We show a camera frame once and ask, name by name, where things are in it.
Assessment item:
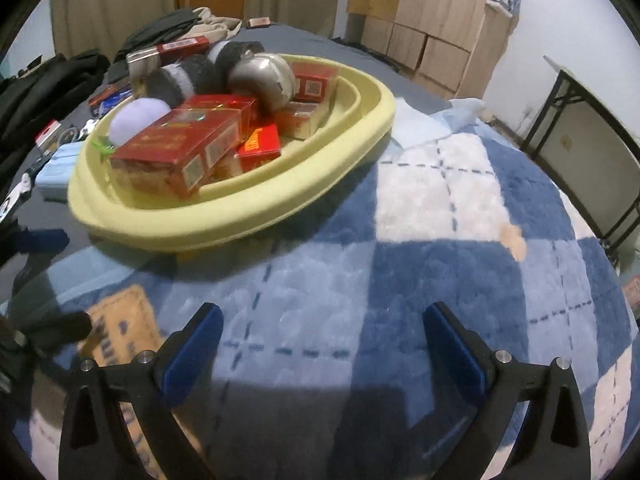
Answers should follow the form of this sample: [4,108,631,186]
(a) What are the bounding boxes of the lavender pompom keychain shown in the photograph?
[92,98,171,156]

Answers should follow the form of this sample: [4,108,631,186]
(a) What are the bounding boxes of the red silver cigarette box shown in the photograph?
[110,108,242,200]

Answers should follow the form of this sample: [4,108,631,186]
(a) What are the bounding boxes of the long red cigarette box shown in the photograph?
[126,36,209,79]

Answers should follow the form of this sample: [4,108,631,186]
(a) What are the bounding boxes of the small red box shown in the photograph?
[273,101,330,141]

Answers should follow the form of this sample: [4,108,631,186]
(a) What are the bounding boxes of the brown label patch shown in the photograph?
[77,285,164,366]

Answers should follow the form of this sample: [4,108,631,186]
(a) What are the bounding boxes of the blue white checkered rug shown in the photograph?
[2,124,639,479]

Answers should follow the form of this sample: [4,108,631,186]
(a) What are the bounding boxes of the grey rolled sock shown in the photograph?
[143,54,224,108]

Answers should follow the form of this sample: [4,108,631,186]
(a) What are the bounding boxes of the black folding table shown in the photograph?
[521,56,639,266]

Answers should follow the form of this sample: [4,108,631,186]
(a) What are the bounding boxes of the red foil box in tray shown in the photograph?
[291,62,338,103]

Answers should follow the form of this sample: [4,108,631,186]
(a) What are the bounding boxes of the yellow plastic tray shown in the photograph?
[67,63,396,252]

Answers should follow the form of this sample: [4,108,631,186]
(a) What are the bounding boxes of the wooden cabinet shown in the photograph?
[347,0,518,99]

